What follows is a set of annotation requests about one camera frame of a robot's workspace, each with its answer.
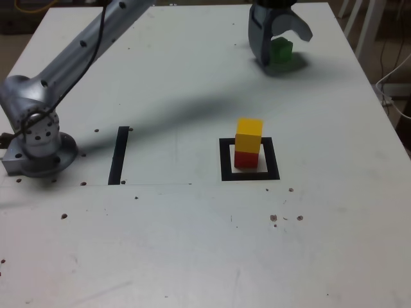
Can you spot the white furniture leg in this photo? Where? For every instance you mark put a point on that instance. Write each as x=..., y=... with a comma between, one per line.
x=353, y=16
x=367, y=29
x=343, y=8

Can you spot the green cube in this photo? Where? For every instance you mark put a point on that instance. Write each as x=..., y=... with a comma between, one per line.
x=282, y=51

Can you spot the red cube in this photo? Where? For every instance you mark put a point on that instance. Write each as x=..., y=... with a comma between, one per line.
x=245, y=160

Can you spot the black tape square outline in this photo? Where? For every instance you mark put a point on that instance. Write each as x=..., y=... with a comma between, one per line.
x=224, y=160

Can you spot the black tape strip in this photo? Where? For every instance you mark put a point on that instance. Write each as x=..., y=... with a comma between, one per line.
x=117, y=157

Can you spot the yellow cube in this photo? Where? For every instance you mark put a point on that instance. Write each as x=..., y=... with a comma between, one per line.
x=248, y=138

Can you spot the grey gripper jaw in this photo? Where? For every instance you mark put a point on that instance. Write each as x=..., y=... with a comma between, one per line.
x=260, y=41
x=289, y=20

